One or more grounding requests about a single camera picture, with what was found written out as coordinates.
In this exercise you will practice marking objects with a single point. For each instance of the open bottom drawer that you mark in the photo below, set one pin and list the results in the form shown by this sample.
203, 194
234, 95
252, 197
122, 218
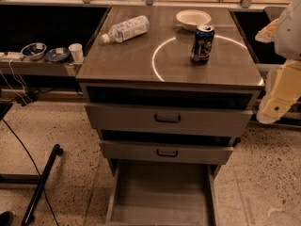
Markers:
149, 193

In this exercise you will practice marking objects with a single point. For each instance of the dark blue bowl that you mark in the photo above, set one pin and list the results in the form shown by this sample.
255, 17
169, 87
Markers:
57, 54

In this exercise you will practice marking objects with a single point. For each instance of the grey drawer cabinet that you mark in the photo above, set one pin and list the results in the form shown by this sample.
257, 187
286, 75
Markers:
156, 69

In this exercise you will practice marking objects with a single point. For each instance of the black stand leg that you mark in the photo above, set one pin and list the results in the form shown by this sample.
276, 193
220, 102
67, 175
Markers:
42, 179

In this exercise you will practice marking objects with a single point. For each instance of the grey drawer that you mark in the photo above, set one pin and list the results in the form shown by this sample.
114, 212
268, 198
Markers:
168, 120
192, 154

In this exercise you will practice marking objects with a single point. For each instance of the white paper cup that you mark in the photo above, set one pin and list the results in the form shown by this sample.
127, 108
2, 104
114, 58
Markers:
77, 52

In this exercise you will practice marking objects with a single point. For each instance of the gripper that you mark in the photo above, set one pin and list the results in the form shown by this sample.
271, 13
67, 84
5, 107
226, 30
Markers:
289, 35

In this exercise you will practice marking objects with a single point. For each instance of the white power strip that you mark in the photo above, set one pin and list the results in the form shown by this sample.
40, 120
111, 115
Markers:
11, 56

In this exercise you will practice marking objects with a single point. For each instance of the middle grey drawer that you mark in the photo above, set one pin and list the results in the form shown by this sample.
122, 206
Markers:
192, 154

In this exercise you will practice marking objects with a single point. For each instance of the white paper bowl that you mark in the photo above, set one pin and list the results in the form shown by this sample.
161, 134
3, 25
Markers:
191, 18

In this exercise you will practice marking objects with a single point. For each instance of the blue pepsi can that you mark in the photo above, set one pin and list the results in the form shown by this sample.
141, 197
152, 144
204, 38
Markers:
203, 43

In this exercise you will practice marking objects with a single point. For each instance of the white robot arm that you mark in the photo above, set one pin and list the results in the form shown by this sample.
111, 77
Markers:
287, 41

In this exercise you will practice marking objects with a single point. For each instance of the top grey drawer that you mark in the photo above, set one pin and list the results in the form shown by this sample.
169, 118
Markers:
168, 120

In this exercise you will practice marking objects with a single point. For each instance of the black shoe tip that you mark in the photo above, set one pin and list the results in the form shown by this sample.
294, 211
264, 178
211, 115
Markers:
6, 218

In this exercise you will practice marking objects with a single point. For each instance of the white bowl on shelf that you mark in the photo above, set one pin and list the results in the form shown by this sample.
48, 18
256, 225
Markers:
34, 51

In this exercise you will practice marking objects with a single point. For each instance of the grey side shelf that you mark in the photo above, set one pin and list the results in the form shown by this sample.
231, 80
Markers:
40, 67

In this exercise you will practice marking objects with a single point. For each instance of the clear plastic water bottle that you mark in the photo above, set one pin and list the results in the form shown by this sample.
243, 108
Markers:
127, 30

